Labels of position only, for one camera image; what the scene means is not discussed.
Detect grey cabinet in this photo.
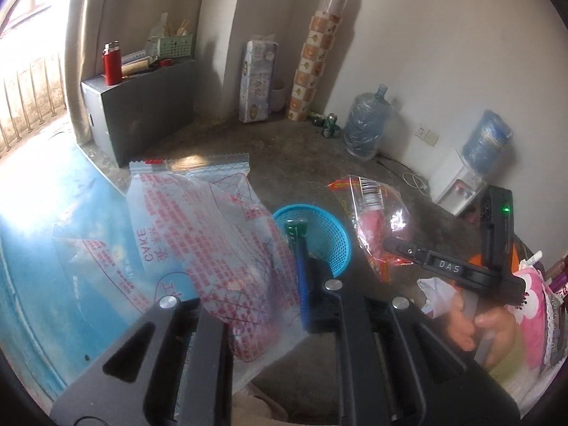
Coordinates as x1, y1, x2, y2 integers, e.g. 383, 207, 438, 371
81, 58, 197, 167

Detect wooden sticks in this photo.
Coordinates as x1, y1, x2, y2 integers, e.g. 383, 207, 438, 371
162, 18, 191, 38

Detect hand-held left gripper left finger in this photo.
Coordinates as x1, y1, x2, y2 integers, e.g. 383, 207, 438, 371
50, 294, 235, 426

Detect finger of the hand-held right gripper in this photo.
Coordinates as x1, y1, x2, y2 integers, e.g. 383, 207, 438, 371
382, 236, 429, 263

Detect person's right forearm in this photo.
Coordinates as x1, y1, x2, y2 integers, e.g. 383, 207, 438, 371
486, 342, 557, 415

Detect sleeve of paper cups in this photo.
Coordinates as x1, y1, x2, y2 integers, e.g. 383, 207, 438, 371
286, 0, 348, 122

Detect green plastic bottle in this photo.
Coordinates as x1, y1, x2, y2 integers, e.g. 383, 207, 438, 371
284, 219, 310, 242

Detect blue water jug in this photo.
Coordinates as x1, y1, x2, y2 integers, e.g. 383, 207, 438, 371
343, 84, 397, 161

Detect red snack wrapper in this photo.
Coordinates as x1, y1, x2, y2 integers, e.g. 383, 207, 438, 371
327, 175, 411, 284

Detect purple tube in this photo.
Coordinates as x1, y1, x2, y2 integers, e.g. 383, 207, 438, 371
550, 260, 568, 296

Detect white crumpled paper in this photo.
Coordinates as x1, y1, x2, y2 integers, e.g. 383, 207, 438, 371
417, 277, 459, 318

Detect clear plastic bag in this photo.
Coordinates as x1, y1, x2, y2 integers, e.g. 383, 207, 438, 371
148, 13, 178, 43

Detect white cable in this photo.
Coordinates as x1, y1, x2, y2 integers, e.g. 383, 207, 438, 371
402, 171, 432, 197

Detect white water dispenser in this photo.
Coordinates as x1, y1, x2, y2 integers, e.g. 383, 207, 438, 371
431, 148, 486, 218

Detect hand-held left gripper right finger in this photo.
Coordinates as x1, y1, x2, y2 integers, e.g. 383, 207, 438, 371
295, 230, 521, 426

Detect white wall socket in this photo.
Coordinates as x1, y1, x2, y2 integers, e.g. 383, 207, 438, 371
415, 124, 440, 146

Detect pink floral cloth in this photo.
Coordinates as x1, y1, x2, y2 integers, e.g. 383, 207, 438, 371
515, 266, 561, 367

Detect clear red-printed plastic wrapper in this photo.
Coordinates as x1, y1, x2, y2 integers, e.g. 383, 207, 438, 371
52, 150, 311, 391

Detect person's right hand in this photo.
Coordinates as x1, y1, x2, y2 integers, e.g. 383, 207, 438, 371
446, 293, 518, 369

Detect green plastic basket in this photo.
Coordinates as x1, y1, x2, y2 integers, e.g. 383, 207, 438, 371
157, 34, 195, 59

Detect black cable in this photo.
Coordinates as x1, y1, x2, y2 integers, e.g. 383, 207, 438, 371
377, 153, 415, 174

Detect metal window railing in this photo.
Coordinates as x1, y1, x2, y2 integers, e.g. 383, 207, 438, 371
0, 53, 67, 152

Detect toilet paper pack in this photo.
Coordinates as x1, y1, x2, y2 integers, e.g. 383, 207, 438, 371
239, 38, 279, 124

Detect blue plastic mesh basket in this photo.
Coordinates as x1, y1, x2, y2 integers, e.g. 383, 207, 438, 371
272, 204, 353, 278

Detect beige flat box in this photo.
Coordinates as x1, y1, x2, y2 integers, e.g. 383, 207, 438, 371
121, 49, 154, 76

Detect blue dispenser water bottle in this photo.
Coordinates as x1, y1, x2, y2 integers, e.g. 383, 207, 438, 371
461, 109, 513, 176

